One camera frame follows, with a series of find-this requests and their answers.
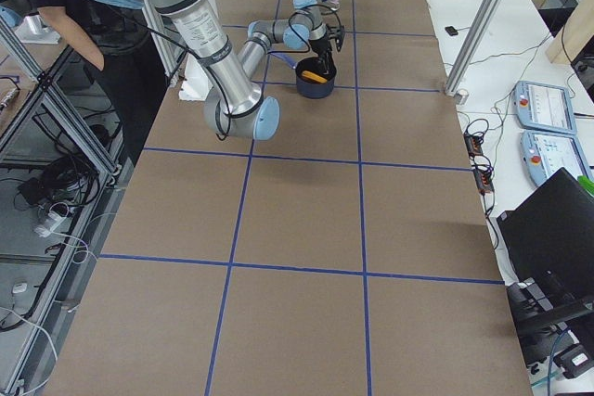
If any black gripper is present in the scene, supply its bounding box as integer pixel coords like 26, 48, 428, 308
309, 25, 345, 77

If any person in black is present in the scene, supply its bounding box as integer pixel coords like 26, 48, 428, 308
31, 0, 167, 164

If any brown table mat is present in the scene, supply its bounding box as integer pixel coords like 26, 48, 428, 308
45, 0, 531, 395

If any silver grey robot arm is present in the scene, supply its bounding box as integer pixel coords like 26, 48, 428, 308
94, 0, 345, 140

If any orange black power strip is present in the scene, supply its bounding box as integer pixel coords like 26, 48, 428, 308
463, 132, 495, 196

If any teach pendant lower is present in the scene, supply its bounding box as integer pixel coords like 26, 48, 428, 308
520, 130, 593, 186

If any glass pot lid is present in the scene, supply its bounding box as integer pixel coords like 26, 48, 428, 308
317, 0, 341, 15

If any teach pendant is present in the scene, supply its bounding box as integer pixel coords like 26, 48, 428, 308
513, 81, 577, 134
520, 130, 593, 186

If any white mounting plate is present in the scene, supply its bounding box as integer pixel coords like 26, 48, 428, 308
178, 56, 213, 101

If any yellow corn cob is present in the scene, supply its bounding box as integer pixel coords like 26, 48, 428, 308
300, 70, 328, 84

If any aluminium frame post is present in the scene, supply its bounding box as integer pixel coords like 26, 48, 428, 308
444, 0, 502, 96

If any small black box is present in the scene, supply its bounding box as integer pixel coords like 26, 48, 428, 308
445, 26, 458, 36

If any black monitor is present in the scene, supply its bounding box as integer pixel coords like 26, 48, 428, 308
497, 168, 593, 297

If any teach pendant upper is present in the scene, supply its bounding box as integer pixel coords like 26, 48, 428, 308
513, 81, 577, 134

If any dark blue saucepan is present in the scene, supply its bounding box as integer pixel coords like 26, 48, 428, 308
272, 53, 337, 99

